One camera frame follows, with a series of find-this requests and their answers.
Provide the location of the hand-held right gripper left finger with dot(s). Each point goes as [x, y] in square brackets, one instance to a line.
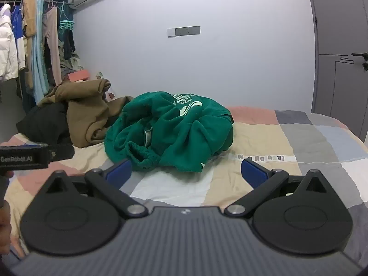
[120, 171]

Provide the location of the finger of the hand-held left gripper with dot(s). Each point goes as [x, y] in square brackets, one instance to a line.
[61, 151]

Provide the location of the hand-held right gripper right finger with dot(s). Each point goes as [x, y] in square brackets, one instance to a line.
[253, 172]

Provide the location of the green sweatshirt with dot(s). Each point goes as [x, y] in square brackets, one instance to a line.
[178, 132]

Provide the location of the teal clothes hangers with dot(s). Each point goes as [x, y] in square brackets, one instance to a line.
[66, 24]

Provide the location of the person's left hand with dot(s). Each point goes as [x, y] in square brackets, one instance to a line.
[4, 230]

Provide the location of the black garment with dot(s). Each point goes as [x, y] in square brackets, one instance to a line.
[43, 123]

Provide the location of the brown hoodie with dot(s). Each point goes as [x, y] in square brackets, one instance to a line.
[83, 115]

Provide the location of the patchwork quilt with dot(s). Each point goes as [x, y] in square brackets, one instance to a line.
[287, 143]

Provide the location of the pink box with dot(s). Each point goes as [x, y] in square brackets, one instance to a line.
[79, 75]

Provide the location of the printed paper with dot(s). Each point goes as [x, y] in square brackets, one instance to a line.
[102, 75]

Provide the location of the patterned cloth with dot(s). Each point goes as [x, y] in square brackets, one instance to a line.
[73, 61]

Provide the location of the light blue hanging garment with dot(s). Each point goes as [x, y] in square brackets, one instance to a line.
[38, 63]

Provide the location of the dark hanging garment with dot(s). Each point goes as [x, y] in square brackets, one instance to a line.
[69, 46]

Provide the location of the white puffer jacket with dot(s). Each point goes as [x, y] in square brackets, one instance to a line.
[7, 49]

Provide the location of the dusty pink hanging garment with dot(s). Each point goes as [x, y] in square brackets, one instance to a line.
[51, 34]

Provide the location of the grey door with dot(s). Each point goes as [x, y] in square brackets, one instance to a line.
[339, 92]

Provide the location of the black door lock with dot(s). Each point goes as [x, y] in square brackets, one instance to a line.
[365, 66]

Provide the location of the white wall switch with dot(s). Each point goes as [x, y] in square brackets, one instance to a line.
[171, 32]

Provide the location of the grey wall panel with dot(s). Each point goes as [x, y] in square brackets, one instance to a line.
[188, 30]

